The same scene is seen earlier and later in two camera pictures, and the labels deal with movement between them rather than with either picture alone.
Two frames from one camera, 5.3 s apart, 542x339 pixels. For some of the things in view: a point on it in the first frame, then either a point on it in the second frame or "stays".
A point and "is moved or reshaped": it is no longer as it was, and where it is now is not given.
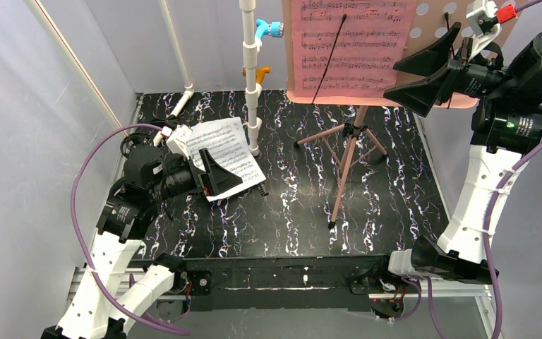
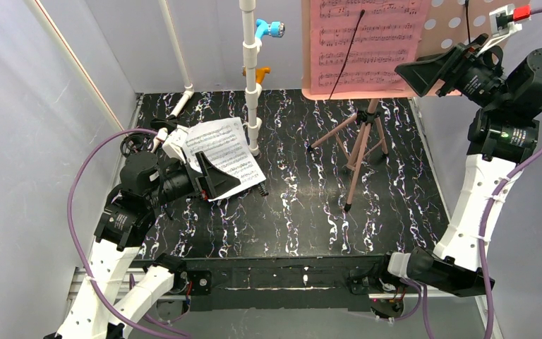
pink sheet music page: [347, 48] is moved or reshaped
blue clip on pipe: [274, 29] stays
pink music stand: [434, 19] → [449, 25]
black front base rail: [276, 282] stays
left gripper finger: [216, 179] stays
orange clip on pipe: [260, 73] stays
